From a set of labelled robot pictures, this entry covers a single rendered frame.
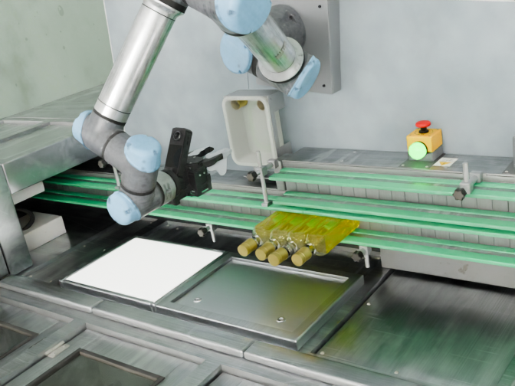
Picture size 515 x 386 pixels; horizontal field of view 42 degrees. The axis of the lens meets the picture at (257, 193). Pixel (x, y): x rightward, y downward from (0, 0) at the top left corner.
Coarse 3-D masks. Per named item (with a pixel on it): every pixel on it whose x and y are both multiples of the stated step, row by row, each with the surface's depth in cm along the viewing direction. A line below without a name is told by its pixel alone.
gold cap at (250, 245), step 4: (248, 240) 181; (252, 240) 181; (244, 244) 179; (248, 244) 180; (252, 244) 180; (256, 244) 181; (240, 248) 180; (244, 248) 179; (248, 248) 179; (252, 248) 180; (256, 248) 182; (240, 252) 180; (244, 252) 179; (248, 252) 179; (244, 256) 180
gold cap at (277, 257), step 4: (280, 248) 173; (276, 252) 171; (280, 252) 172; (284, 252) 172; (268, 256) 172; (272, 256) 171; (276, 256) 170; (280, 256) 171; (284, 256) 172; (268, 260) 172; (272, 260) 171; (276, 260) 170; (280, 260) 171; (272, 264) 172; (276, 264) 171
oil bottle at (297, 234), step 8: (312, 216) 187; (320, 216) 186; (304, 224) 182; (312, 224) 181; (288, 232) 180; (296, 232) 179; (304, 232) 178; (288, 240) 178; (296, 240) 177; (304, 240) 177
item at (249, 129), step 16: (240, 96) 202; (256, 96) 198; (224, 112) 208; (240, 112) 212; (256, 112) 210; (240, 128) 213; (256, 128) 212; (272, 128) 200; (240, 144) 214; (256, 144) 215; (272, 144) 202; (240, 160) 213; (256, 160) 211
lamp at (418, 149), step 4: (412, 144) 174; (416, 144) 173; (420, 144) 173; (424, 144) 173; (412, 148) 173; (416, 148) 172; (420, 148) 172; (424, 148) 173; (412, 152) 173; (416, 152) 173; (420, 152) 172; (424, 152) 173; (412, 156) 174; (416, 156) 173; (420, 156) 173
